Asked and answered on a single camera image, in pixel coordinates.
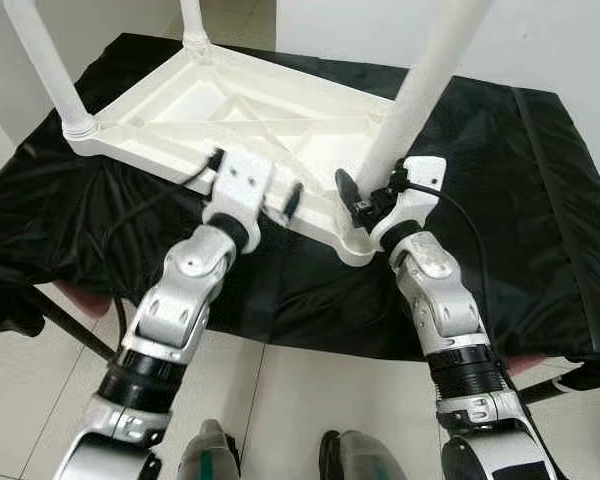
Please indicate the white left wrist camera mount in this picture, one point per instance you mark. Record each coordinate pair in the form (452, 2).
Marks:
(242, 185)

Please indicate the black metal table leg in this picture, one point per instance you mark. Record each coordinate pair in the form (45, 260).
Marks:
(75, 325)

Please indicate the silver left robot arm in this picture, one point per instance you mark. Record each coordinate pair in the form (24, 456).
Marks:
(175, 320)

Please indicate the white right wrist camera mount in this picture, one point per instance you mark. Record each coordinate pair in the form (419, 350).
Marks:
(415, 190)

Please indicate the black table cloth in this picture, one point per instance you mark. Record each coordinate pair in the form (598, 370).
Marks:
(540, 200)

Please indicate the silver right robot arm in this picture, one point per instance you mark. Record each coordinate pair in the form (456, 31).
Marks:
(440, 300)

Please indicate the grey metal table leg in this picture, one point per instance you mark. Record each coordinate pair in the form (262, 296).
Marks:
(545, 388)

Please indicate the white plastic table leg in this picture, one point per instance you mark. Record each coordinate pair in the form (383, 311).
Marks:
(193, 22)
(45, 65)
(420, 90)

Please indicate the grey left robot foot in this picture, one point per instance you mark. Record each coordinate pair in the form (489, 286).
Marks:
(208, 455)

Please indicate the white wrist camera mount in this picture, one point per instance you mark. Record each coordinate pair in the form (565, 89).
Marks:
(415, 190)
(242, 185)

